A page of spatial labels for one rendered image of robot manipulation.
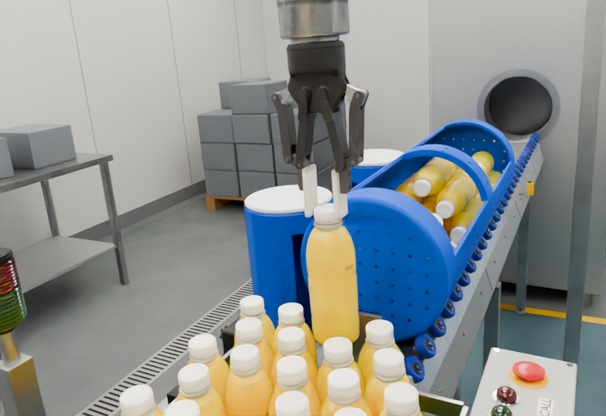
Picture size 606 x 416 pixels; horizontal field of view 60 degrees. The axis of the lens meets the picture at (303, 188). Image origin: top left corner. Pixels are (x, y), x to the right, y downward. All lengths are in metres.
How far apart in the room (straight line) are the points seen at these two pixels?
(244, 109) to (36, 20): 1.73
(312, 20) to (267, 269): 1.08
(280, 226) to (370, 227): 0.64
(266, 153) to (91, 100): 1.52
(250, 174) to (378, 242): 3.92
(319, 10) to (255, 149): 4.10
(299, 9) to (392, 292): 0.53
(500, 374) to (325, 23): 0.47
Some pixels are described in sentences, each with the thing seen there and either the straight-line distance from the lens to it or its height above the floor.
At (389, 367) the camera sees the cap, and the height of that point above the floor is 1.10.
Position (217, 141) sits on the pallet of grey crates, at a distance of 4.94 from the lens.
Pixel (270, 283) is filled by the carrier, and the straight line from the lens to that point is 1.63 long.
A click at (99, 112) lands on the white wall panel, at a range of 4.75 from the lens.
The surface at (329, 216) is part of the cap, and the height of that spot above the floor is 1.27.
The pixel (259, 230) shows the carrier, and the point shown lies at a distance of 1.58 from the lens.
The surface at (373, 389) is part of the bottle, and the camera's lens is 0.72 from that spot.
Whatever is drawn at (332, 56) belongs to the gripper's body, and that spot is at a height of 1.48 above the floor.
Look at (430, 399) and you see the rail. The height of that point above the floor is 0.98.
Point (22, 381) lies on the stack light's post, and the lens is 0.87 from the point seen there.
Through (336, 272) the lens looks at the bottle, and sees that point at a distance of 0.73.
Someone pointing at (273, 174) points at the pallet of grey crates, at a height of 0.39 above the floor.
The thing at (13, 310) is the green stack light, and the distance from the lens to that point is 0.82.
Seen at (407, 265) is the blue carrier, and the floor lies 1.12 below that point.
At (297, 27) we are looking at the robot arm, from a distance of 0.66.
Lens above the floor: 1.50
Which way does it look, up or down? 15 degrees down
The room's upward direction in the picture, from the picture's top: 4 degrees counter-clockwise
